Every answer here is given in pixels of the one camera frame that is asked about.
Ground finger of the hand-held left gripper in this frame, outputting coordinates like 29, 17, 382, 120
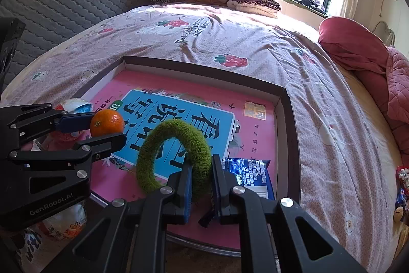
6, 103, 95, 141
9, 133, 127, 165

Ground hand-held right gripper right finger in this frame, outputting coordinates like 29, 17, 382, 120
211, 155, 365, 273

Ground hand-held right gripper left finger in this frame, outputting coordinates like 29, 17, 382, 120
73, 162, 193, 273

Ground red and white snack packet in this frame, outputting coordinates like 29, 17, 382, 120
54, 98, 94, 142

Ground orange mandarin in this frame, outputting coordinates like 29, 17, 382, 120
90, 109, 125, 137

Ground white and orange snack packet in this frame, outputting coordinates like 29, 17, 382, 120
24, 201, 88, 240

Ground green fuzzy ring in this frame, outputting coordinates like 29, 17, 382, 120
136, 119, 212, 197

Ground shallow grey cardboard box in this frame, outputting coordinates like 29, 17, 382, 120
81, 56, 301, 257

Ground pink quilted blanket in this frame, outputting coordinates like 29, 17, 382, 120
339, 65, 409, 261
355, 46, 409, 133

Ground small blue snack packet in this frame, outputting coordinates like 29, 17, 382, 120
395, 188, 409, 208

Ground red and white candy packet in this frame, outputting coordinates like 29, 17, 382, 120
396, 166, 409, 187

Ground green windowsill cushion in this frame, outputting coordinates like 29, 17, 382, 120
271, 0, 330, 18

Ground dark clothes heap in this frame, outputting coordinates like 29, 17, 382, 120
294, 0, 326, 13

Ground white curved frame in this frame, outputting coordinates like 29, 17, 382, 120
372, 20, 395, 48

